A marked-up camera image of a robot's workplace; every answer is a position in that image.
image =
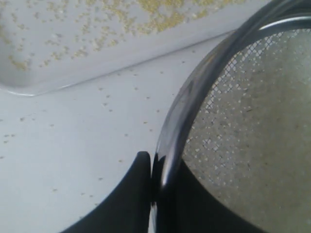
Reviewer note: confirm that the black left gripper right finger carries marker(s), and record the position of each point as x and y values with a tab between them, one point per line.
186	207

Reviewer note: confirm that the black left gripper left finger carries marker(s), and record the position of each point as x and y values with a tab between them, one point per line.
127	208

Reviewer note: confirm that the round stainless steel sieve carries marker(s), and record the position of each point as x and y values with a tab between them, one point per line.
275	17

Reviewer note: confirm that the white rectangular plastic tray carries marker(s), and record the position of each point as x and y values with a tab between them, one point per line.
53	78

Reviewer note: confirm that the sieved yellow fine grains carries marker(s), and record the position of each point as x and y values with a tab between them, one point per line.
39	34

